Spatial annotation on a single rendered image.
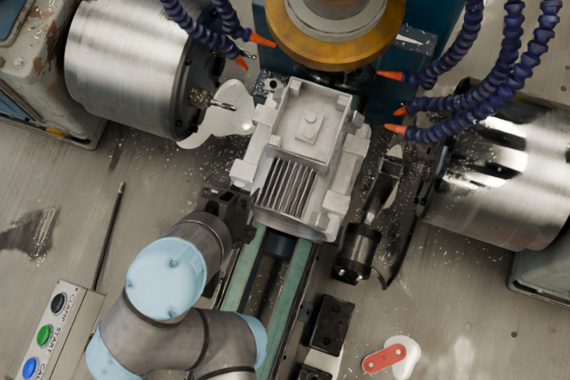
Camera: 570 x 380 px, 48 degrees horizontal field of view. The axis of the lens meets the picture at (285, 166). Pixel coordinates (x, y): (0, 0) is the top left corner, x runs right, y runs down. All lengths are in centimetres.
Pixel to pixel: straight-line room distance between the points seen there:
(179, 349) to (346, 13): 44
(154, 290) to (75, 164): 75
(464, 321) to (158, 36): 76
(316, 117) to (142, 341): 45
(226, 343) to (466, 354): 61
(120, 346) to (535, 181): 61
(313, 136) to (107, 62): 34
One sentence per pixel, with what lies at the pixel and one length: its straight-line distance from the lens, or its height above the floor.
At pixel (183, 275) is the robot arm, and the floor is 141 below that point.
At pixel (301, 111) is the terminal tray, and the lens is 101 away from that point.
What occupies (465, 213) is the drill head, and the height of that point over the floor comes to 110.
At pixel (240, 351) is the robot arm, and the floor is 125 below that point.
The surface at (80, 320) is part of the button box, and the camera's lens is 104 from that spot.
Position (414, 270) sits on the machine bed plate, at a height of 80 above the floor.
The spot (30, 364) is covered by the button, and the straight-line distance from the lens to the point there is 105.
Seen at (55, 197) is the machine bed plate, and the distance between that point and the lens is 138.
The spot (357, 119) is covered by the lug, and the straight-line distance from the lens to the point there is 104.
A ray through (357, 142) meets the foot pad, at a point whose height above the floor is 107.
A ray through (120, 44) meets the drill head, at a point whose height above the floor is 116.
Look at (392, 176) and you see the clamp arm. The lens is 84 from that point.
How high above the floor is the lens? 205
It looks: 74 degrees down
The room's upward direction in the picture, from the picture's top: 4 degrees counter-clockwise
